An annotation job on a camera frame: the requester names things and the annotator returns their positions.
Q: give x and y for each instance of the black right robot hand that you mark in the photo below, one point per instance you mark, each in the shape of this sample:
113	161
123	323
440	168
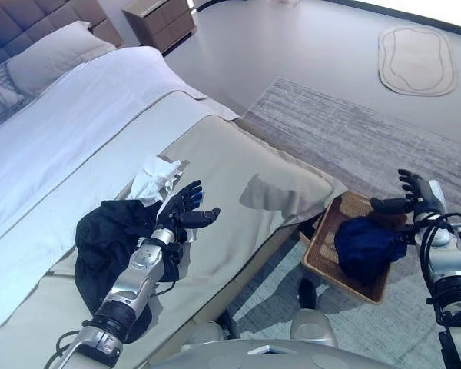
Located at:
426	192

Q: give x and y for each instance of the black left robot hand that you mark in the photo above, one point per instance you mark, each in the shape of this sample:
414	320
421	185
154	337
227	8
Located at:
180	215

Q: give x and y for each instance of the white garment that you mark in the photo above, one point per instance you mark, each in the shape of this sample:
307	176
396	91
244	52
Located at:
153	177

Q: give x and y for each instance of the black garment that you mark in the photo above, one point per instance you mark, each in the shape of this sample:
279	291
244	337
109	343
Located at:
107	230

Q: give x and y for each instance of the navy blue garment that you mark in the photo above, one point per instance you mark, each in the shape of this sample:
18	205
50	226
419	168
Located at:
369	246

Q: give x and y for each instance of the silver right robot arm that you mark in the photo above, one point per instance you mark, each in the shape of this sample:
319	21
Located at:
453	269

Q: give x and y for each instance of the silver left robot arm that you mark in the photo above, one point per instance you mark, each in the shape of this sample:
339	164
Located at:
138	276

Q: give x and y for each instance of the beige bed cover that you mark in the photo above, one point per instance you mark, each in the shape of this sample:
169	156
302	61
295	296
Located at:
234	173

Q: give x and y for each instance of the brown wicker basket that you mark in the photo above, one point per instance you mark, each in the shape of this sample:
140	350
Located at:
326	246

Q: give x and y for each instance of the pale piped bed blanket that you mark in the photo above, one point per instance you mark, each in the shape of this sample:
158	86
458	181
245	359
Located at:
61	238

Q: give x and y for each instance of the grey striped rug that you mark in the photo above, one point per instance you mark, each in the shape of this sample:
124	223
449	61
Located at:
349	134

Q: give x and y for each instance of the silver left robot leg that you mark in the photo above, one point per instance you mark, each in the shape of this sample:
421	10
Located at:
207	334

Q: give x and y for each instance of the silver robot leg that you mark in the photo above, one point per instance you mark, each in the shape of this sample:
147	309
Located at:
207	334
311	326

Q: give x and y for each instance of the small oval beige rug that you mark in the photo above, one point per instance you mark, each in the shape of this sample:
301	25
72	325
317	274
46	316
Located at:
416	61

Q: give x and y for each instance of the white duvet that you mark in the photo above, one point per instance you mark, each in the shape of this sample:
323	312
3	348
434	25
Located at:
80	115

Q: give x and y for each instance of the black robot foot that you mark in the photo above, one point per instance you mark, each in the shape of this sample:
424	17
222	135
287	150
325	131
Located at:
306	294

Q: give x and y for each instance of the silver robot torso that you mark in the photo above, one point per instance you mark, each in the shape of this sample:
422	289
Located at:
272	355

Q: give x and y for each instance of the silver right robot leg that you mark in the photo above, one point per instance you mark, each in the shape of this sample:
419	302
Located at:
311	326

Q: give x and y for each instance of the brown wooden nightstand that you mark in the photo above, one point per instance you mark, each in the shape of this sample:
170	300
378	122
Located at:
161	23

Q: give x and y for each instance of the beige pillow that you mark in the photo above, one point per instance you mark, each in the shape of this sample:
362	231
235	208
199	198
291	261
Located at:
57	54

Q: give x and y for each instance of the patterned grey cushion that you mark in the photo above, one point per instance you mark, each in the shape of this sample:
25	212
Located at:
0	96

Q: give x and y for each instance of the tufted upholstered headboard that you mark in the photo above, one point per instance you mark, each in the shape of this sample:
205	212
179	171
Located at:
19	23

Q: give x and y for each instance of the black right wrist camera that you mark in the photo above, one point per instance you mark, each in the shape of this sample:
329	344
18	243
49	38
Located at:
409	235

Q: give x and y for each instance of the beige upholstered bed frame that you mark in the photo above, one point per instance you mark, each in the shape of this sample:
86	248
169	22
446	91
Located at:
249	273

